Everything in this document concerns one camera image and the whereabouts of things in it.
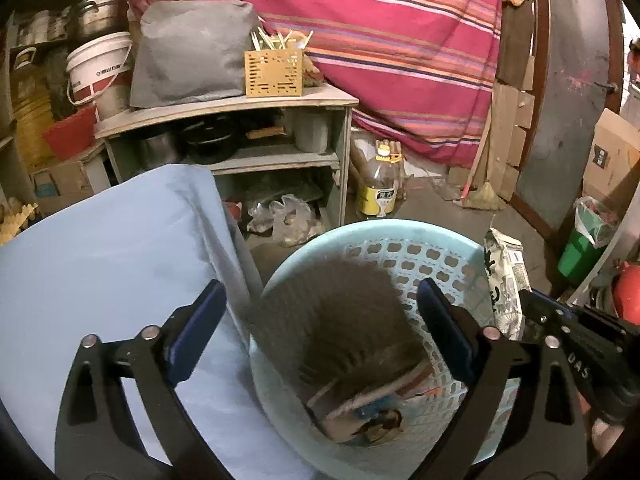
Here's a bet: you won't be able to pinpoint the white bucket red band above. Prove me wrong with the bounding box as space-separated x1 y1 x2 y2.
65 31 135 108

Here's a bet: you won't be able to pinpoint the small wooden shelf table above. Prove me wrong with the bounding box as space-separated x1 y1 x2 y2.
94 82 361 231

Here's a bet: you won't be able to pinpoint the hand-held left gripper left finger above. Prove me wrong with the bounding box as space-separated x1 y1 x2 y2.
54 279 231 480

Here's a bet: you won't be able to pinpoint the red plastic basket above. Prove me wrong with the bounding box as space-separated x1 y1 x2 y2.
41 105 98 158

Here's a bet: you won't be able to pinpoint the red round container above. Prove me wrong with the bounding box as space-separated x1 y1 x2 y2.
612 265 640 326

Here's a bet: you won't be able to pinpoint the clear plastic bag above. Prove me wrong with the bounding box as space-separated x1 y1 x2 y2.
247 195 326 248

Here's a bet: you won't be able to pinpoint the green bin white bag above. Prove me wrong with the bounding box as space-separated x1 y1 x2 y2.
557 196 621 286

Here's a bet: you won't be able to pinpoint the black white patterned packet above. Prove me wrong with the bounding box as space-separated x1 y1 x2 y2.
482 227 527 342

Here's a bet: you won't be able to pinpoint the yellow oil jug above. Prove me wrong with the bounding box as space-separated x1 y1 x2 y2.
10 47 56 171

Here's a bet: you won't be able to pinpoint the cardboard sheets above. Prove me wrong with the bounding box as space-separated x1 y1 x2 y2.
492 5 536 201

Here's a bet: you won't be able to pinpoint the red striped cloth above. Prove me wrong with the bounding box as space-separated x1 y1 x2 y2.
125 0 503 171

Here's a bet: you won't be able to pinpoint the yellow perforated utensil holder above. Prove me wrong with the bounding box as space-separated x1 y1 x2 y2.
244 49 305 98

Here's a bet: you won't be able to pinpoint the metal stock pot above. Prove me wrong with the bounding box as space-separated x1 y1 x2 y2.
75 0 133 41

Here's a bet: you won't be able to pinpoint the straw broom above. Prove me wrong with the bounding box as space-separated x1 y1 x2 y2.
460 110 507 211

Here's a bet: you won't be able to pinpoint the yellow egg carton tray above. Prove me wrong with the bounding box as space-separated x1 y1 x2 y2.
0 199 40 246

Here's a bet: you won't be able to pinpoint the cardboard box black label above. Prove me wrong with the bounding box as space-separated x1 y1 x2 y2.
582 107 640 216

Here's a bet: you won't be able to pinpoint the blue plastic bag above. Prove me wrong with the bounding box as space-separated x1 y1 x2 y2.
352 395 401 421

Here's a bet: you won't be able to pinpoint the cardboard box blue print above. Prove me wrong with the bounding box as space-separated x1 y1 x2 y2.
30 157 96 211

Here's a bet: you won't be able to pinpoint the light blue plastic basket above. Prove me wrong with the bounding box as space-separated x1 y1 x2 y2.
248 218 528 480

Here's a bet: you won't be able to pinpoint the clear oil bottle yellow label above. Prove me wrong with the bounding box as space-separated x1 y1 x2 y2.
356 144 401 218

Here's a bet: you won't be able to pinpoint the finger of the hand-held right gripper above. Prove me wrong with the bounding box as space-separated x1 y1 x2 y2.
517 287 577 347

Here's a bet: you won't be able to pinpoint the blue tablecloth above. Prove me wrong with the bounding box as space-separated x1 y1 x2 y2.
0 162 321 480

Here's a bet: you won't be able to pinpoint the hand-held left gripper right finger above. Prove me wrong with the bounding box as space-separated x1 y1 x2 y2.
415 277 588 480

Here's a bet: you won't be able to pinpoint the white container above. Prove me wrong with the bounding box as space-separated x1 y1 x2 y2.
294 110 331 153

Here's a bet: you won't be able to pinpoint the person's right hand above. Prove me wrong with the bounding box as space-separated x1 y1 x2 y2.
591 407 631 458

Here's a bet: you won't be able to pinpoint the bundle of chopsticks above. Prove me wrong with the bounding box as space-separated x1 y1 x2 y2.
250 27 316 53

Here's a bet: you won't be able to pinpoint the grey fabric cover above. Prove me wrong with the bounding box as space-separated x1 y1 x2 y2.
129 0 261 109

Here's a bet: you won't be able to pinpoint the dark frying pan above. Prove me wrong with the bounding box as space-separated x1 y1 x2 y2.
177 120 241 161

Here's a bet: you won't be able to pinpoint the small metal pot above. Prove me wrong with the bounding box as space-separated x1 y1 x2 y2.
135 132 178 171

